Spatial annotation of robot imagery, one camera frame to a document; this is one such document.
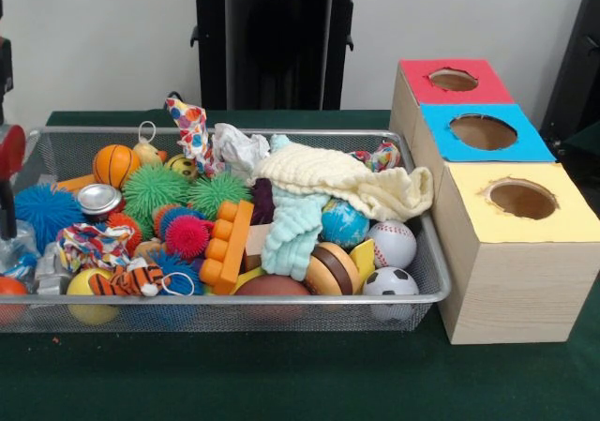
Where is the toy burger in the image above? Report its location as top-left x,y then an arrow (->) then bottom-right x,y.
304,242 -> 363,296

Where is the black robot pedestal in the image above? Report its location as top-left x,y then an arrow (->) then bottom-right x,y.
180,0 -> 379,111

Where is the white baseball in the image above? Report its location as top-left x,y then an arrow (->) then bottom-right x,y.
367,219 -> 418,270

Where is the silver mesh bin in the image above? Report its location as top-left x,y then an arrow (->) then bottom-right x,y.
0,128 -> 454,336

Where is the mint green muslin cloth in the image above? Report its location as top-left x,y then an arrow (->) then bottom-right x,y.
261,133 -> 332,282

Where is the orange plastic building block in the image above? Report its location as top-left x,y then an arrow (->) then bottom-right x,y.
199,200 -> 255,298

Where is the crushed clear plastic bottle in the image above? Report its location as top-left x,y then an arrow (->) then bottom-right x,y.
0,220 -> 42,276

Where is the blue globe ball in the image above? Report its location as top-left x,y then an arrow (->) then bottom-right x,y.
321,199 -> 371,249

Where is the cream muslin cloth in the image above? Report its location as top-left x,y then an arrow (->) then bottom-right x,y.
250,143 -> 435,223

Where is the orange striped tiger plush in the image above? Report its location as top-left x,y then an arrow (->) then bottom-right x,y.
89,261 -> 173,298

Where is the orange toy basketball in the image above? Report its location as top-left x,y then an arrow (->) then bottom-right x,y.
92,144 -> 143,190

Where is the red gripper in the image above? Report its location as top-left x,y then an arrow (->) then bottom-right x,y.
0,124 -> 27,241

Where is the brown toy football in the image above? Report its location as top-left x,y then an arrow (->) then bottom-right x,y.
234,276 -> 313,298

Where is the wooden box with three holes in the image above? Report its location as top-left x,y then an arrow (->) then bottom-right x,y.
387,57 -> 600,346

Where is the black and white soccer ball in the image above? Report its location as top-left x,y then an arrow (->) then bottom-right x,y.
363,266 -> 421,322

